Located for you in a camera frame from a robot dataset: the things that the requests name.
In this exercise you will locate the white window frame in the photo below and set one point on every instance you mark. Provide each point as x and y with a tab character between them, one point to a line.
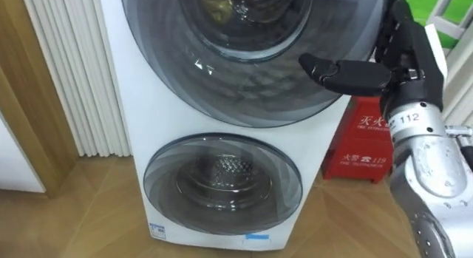
452	21

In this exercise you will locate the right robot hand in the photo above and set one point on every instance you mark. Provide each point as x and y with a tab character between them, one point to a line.
406	62

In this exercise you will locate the white stacked washing machine tower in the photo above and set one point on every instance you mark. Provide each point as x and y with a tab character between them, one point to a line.
155	114

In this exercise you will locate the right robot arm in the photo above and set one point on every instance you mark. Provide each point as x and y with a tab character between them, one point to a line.
432	169

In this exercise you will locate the olive green garment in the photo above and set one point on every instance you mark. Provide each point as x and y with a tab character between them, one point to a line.
218	6

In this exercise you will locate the white pleated curtain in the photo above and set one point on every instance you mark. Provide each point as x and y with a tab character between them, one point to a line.
74	66

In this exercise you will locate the red fire extinguisher box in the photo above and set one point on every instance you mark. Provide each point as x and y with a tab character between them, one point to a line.
360	143

